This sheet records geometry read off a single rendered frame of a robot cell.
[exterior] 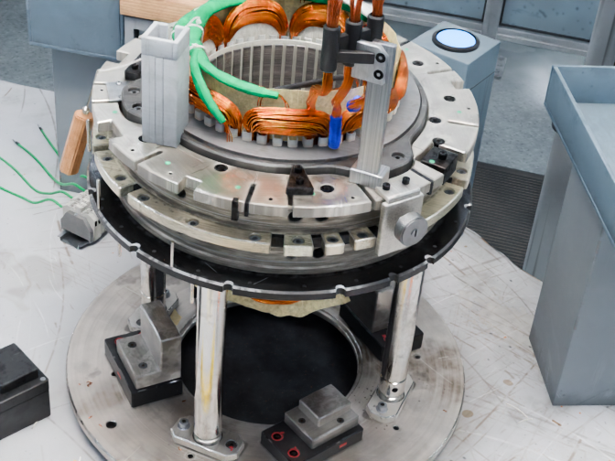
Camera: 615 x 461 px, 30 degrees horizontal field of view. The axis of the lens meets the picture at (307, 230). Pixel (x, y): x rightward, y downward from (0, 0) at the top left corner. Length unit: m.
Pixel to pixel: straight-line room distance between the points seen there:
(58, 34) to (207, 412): 0.46
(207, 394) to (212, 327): 0.08
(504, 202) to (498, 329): 1.60
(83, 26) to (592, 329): 0.60
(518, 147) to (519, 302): 1.81
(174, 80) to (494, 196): 2.04
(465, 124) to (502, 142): 2.13
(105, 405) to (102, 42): 0.39
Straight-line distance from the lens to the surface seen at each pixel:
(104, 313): 1.18
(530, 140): 3.12
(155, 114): 0.87
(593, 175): 1.02
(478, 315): 1.25
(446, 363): 1.15
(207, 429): 1.02
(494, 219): 2.76
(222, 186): 0.84
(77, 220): 1.29
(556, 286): 1.15
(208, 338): 0.95
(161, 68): 0.85
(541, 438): 1.13
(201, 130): 0.89
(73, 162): 1.01
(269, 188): 0.84
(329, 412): 1.03
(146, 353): 1.08
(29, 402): 1.08
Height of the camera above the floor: 1.57
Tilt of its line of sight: 36 degrees down
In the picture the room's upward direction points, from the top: 5 degrees clockwise
